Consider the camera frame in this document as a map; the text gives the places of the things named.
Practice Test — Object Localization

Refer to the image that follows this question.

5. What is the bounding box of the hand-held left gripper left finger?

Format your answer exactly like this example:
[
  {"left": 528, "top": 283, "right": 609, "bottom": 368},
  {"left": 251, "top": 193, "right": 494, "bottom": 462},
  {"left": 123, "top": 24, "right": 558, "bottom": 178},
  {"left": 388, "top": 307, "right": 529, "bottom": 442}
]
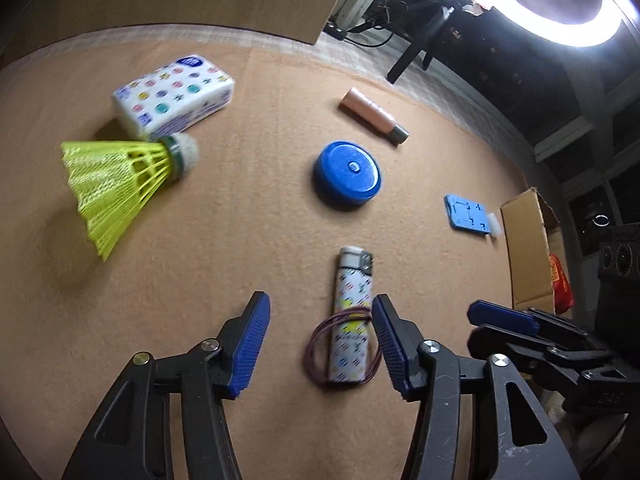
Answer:
[{"left": 60, "top": 291, "right": 272, "bottom": 480}]

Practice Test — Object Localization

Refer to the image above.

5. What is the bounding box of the black tripod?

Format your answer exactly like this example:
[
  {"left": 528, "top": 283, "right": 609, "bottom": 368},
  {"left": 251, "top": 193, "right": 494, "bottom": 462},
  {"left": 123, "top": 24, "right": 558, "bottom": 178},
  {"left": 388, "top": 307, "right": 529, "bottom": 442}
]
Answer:
[{"left": 386, "top": 0, "right": 481, "bottom": 83}]

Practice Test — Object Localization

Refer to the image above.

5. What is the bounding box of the blue round tape measure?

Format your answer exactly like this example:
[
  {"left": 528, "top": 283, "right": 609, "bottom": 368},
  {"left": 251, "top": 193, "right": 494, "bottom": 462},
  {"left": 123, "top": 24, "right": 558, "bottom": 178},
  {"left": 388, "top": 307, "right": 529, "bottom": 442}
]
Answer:
[{"left": 313, "top": 140, "right": 382, "bottom": 207}]

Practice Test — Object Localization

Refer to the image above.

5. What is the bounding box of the yellow shuttlecock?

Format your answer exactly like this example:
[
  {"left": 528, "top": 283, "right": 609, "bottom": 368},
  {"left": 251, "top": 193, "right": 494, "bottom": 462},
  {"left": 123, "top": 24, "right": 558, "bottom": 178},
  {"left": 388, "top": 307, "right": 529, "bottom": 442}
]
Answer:
[{"left": 60, "top": 132, "right": 200, "bottom": 261}]

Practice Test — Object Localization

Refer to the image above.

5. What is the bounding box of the cardboard box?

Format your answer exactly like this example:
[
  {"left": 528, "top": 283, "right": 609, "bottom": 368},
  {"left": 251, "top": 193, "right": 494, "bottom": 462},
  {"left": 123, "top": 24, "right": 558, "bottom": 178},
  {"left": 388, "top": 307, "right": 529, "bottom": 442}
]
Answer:
[{"left": 500, "top": 187, "right": 576, "bottom": 313}]

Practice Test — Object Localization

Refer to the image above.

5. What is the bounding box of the black power cable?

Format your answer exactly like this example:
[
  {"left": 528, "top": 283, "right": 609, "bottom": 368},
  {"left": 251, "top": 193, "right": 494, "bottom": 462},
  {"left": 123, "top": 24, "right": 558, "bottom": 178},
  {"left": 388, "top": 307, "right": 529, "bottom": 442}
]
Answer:
[{"left": 345, "top": 24, "right": 397, "bottom": 49}]

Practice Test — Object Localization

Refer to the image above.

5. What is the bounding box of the red plastic bag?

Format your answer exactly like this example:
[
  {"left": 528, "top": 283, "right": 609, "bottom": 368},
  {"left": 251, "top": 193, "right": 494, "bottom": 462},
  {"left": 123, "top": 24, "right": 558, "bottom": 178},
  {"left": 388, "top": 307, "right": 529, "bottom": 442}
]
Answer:
[{"left": 548, "top": 254, "right": 575, "bottom": 313}]

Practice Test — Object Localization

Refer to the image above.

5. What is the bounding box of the white ring light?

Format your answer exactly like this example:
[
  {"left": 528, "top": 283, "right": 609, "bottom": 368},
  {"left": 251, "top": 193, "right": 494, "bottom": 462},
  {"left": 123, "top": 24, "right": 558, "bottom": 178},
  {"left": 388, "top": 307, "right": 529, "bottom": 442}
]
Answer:
[{"left": 445, "top": 0, "right": 626, "bottom": 48}]

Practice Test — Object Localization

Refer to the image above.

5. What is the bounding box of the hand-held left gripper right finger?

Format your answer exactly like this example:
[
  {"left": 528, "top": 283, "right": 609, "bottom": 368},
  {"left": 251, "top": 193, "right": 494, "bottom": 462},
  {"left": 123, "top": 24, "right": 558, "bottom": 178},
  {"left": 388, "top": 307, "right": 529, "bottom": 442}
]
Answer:
[{"left": 371, "top": 294, "right": 581, "bottom": 480}]

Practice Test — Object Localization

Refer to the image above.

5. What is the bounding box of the pink bottle with grey cap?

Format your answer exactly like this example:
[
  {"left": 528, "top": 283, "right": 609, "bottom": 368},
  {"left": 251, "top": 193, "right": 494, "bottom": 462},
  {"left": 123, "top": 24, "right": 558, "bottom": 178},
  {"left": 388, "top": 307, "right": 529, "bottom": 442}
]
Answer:
[{"left": 339, "top": 87, "right": 410, "bottom": 147}]

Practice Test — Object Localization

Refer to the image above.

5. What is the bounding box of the blue phone stand plate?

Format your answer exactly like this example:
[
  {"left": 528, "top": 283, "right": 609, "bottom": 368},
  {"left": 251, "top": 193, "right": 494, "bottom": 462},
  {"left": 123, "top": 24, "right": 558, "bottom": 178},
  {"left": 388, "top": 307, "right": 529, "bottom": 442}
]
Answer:
[{"left": 444, "top": 193, "right": 492, "bottom": 237}]

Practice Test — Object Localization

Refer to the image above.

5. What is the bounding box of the patterned white tissue pack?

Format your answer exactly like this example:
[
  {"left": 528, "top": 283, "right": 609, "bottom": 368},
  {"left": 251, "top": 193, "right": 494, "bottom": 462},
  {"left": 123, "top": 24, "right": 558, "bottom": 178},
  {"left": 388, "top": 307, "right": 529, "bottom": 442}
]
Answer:
[{"left": 112, "top": 54, "right": 236, "bottom": 142}]

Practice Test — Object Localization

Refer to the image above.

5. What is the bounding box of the brown hair tie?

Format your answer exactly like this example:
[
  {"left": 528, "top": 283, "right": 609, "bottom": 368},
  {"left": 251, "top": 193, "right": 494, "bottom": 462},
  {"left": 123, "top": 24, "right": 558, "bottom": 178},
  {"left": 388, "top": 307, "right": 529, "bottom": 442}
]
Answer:
[{"left": 305, "top": 310, "right": 383, "bottom": 387}]

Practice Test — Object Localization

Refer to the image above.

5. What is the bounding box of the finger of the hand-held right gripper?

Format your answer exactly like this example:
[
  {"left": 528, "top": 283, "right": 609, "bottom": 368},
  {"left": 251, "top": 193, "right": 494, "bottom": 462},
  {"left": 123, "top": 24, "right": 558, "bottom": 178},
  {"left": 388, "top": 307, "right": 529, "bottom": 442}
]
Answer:
[
  {"left": 467, "top": 325, "right": 618, "bottom": 386},
  {"left": 467, "top": 300, "right": 608, "bottom": 348}
]

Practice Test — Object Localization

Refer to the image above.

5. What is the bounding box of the patterned white lighter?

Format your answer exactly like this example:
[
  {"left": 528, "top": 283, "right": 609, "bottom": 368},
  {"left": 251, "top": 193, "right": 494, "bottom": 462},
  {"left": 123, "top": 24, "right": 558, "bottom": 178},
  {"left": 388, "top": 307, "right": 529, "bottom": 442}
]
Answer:
[{"left": 327, "top": 246, "right": 376, "bottom": 386}]

